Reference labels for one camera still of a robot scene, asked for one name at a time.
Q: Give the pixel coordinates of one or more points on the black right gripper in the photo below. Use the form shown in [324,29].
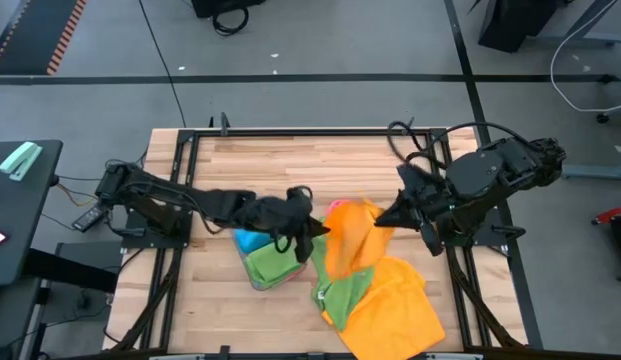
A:
[430,200]

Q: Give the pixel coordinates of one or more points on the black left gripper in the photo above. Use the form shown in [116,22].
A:
[272,215]

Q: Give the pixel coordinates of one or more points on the orange microfiber towel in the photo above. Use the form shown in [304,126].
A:
[400,315]
[355,240]

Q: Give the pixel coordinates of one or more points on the green microfiber towel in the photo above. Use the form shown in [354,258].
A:
[270,265]
[340,300]

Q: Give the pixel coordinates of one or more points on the blue microfiber towel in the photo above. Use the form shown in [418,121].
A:
[252,240]

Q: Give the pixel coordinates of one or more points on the clear plastic bin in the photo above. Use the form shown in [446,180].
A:
[240,250]

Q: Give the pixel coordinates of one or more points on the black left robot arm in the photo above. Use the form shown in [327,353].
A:
[165,197]

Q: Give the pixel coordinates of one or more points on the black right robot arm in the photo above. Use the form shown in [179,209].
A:
[490,175]

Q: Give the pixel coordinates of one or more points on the grey table foot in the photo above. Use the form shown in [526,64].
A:
[595,172]

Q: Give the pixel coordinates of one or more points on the red and black chair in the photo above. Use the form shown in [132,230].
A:
[615,215]

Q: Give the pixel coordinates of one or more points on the black furniture base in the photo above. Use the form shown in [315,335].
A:
[515,25]

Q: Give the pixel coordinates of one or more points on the black caster wheel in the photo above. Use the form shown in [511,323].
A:
[603,118]

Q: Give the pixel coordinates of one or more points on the black power adapter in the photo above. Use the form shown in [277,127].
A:
[87,217]

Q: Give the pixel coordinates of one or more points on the black box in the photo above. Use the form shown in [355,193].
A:
[225,6]

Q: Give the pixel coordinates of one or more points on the black desk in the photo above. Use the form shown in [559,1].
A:
[20,210]

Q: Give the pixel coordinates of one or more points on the mint green stapler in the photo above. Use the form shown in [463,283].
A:
[20,160]

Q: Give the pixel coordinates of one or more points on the black mat with striped edge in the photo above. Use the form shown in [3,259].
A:
[35,35]

